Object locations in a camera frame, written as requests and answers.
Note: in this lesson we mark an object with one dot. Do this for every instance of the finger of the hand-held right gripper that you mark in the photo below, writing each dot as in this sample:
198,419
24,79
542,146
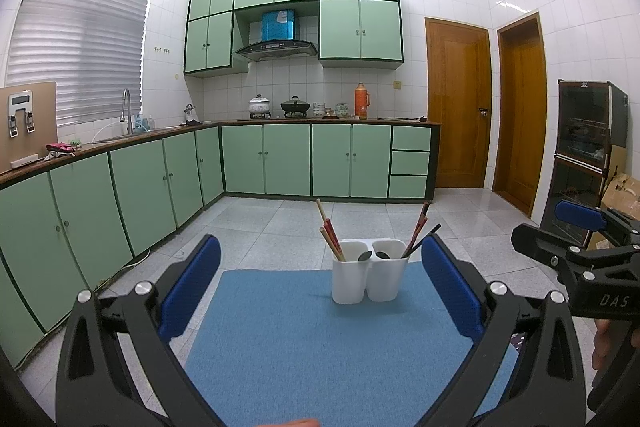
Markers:
580,214
535,242

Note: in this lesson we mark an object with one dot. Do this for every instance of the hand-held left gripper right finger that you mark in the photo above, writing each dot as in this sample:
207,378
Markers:
450,287

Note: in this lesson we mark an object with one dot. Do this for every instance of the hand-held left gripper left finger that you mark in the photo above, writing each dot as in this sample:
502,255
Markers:
195,287

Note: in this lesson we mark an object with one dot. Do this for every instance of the black chopstick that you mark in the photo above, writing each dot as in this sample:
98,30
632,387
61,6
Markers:
427,236

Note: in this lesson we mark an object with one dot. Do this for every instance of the red chopstick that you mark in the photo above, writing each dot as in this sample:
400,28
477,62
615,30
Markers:
331,232
422,219

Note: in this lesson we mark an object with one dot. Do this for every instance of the metal spoon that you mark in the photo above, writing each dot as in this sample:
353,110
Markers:
365,256
383,255

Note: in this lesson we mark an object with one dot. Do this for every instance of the white utensil holder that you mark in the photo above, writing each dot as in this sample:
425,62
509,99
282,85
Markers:
350,282

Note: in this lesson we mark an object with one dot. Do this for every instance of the light wooden chopstick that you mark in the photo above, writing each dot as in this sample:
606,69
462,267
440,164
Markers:
327,241
322,214

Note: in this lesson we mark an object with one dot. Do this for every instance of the person's right hand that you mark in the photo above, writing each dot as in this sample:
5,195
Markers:
602,347

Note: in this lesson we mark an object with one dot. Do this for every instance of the cardboard box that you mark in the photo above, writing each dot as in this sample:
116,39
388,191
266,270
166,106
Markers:
622,187

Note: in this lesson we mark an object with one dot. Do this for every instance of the black glass-door cabinet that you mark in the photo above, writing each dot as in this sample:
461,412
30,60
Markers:
582,147

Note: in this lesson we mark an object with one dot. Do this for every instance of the plain wooden door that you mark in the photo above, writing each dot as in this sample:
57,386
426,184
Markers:
520,117

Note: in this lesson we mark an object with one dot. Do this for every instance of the blue mat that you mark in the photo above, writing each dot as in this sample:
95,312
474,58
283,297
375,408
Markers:
300,347

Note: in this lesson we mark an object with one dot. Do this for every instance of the pale blue bottle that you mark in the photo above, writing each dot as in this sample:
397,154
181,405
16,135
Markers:
144,123

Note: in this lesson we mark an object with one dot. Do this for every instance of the metal kettle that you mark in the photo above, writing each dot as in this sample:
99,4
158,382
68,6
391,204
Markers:
190,110

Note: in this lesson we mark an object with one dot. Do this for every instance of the metal sink faucet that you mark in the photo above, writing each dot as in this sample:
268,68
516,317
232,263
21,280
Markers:
129,117

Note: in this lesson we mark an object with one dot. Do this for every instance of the white cooking pot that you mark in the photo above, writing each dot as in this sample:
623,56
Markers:
260,106

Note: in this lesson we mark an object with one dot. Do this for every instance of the red cloth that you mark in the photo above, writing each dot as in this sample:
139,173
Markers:
60,149

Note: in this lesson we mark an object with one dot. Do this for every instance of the orange thermos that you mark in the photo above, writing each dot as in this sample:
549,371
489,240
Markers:
362,102

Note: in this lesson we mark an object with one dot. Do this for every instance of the black wok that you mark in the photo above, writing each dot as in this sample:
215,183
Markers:
295,107

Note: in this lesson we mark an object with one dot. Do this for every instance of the patterned ceramic bowl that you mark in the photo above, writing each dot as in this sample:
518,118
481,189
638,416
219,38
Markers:
342,110

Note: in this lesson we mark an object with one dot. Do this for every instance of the stack of bowls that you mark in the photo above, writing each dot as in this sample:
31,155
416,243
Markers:
318,110

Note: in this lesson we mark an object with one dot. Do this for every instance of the wooden board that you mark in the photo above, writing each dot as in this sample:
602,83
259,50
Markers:
45,132

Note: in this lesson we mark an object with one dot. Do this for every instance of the black range hood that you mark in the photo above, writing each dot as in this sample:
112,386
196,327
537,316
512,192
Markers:
277,51

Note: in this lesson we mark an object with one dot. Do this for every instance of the white metal clip holder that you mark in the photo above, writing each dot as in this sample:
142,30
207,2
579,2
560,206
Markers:
21,99

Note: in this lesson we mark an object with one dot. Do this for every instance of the white window blind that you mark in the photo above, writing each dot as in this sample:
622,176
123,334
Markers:
80,37

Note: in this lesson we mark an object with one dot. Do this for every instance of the green wall cabinets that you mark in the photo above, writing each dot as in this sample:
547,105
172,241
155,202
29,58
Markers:
340,32

